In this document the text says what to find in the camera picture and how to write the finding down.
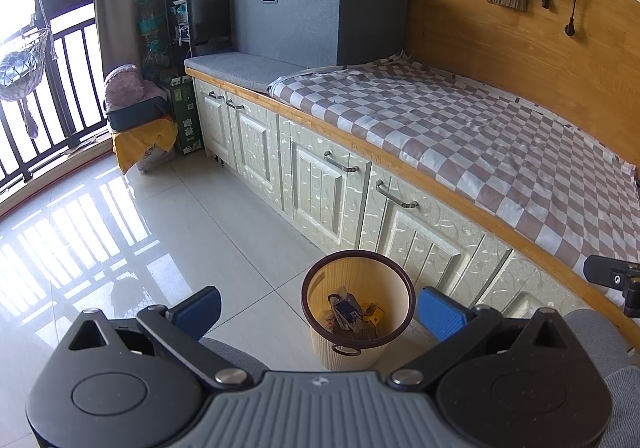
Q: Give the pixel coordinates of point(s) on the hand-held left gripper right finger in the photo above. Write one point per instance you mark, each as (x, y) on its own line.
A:
(442, 314)

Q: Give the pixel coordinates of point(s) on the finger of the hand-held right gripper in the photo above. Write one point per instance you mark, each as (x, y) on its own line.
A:
(605, 273)

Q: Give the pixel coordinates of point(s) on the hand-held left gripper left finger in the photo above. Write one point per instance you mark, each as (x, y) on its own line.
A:
(195, 313)

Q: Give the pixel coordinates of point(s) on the yellow snack packet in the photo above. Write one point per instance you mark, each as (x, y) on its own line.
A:
(376, 317)

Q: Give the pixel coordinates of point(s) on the white blue snack wrapper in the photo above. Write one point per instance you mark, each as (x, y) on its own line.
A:
(345, 310)

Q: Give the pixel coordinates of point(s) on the beige waste bin purple rim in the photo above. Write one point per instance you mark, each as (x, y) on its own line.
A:
(350, 350)

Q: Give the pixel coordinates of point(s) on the person's grey trouser leg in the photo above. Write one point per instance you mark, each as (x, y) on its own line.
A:
(615, 363)

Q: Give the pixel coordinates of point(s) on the white cabinet wooden top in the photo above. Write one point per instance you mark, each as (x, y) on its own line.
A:
(320, 198)

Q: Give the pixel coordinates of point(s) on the yellow white sack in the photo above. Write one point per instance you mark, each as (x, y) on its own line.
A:
(142, 142)

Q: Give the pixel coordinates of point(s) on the checkered blanket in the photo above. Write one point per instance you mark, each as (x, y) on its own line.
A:
(450, 127)

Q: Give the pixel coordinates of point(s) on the green cardboard box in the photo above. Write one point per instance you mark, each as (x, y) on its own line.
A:
(185, 117)

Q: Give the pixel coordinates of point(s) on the dark plastic basin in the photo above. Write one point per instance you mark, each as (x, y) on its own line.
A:
(135, 115)

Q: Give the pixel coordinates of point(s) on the pink cloth bundle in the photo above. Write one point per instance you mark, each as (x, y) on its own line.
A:
(127, 85)

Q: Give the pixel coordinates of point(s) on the grey seat cushion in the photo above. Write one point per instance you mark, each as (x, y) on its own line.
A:
(235, 70)

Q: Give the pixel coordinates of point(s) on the black balcony railing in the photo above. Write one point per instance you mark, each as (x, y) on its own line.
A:
(65, 102)

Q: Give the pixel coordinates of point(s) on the black shelf rack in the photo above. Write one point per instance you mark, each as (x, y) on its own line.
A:
(170, 27)

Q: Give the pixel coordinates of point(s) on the hanging net basket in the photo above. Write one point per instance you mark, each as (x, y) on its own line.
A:
(20, 72)

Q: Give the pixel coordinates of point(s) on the grey storage box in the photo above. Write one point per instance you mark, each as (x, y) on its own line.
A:
(320, 17)

